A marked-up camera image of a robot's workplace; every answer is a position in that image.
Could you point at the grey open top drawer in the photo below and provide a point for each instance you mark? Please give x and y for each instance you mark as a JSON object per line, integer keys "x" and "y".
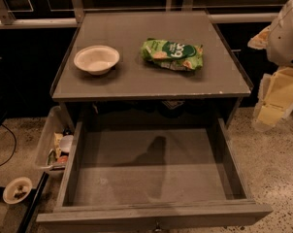
{"x": 151, "y": 177}

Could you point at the black bar on floor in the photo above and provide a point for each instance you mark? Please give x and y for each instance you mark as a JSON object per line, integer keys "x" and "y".
{"x": 35, "y": 197}

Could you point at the white paper bowl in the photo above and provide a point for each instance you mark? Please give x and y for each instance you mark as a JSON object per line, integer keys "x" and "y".
{"x": 96, "y": 60}

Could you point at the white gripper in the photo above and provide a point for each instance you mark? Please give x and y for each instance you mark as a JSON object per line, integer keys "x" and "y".
{"x": 286, "y": 42}

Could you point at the green rice chip bag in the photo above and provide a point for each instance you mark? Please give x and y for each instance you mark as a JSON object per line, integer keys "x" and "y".
{"x": 172, "y": 55}

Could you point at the white round lid in bin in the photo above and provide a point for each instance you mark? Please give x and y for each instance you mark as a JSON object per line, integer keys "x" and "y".
{"x": 65, "y": 143}

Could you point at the clear plastic storage bin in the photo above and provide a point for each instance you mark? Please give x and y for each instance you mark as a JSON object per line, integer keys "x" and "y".
{"x": 50, "y": 158}

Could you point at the grey wooden cabinet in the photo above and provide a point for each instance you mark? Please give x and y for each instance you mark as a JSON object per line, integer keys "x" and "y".
{"x": 136, "y": 79}

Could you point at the metal railing frame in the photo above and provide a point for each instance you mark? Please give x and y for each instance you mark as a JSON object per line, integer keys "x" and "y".
{"x": 41, "y": 13}

